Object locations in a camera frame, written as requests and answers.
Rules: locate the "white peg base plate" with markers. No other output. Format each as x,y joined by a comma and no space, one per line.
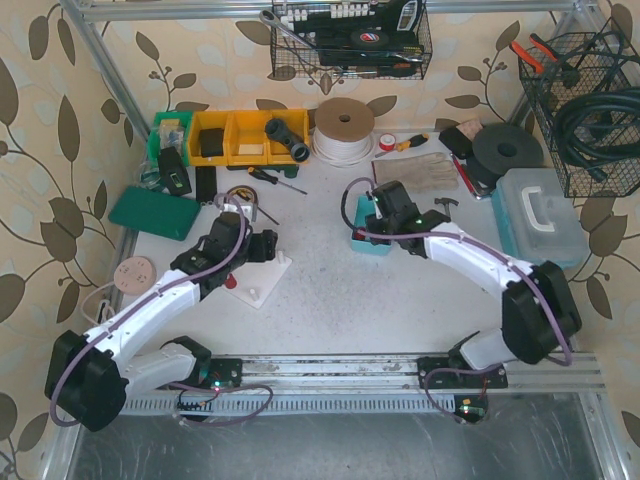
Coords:
256,281

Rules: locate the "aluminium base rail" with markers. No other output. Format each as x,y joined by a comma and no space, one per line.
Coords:
286,384

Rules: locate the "round sanding disc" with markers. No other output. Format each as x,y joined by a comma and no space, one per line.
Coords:
134,276

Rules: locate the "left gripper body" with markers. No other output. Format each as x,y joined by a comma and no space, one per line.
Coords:
263,244

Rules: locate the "black pipe fitting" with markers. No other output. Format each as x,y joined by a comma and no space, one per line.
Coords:
277,130

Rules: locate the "yellow black nut driver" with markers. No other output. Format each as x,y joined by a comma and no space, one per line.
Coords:
413,142

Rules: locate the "black green battery device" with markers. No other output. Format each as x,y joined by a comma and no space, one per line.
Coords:
173,172

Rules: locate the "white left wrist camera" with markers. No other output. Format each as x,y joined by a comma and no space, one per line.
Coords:
249,210

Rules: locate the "brown tape roll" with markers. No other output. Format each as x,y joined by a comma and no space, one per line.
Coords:
244,193

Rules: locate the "yellow parts bin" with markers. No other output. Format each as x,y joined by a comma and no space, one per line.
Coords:
244,141

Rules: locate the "beige work glove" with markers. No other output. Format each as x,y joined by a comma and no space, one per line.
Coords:
434,171

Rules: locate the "green parts bin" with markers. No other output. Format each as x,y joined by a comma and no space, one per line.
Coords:
169,129

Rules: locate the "small yellow black screwdriver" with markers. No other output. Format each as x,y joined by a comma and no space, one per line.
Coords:
267,215

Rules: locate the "wire basket with tools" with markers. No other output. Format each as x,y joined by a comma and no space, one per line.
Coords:
331,40

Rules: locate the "wire basket with cables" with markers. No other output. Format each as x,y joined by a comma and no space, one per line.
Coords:
588,112

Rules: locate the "red white tape roll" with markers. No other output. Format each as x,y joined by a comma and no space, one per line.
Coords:
387,142

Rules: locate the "teal spring tray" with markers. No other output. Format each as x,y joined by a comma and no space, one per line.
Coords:
364,208

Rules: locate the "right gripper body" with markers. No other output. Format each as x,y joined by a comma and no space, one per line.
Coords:
375,224

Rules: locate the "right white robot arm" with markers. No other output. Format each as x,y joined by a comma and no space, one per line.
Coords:
539,315

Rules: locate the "teal plastic toolbox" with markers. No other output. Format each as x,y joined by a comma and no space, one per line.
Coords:
535,221

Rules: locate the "claw hammer steel handle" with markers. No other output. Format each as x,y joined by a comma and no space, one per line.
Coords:
446,203

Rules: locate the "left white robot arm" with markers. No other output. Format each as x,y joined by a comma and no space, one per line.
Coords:
92,375

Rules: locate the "black rectangular case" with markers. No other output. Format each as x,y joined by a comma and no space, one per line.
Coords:
457,142

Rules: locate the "red handled pry tool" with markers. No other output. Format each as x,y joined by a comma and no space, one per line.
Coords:
475,188

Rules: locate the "black rectangular block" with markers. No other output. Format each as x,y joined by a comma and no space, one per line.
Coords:
206,184

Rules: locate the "orange handled pliers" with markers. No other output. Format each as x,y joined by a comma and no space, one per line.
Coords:
538,45

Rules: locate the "green foam pad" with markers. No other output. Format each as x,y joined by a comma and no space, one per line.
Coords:
155,213

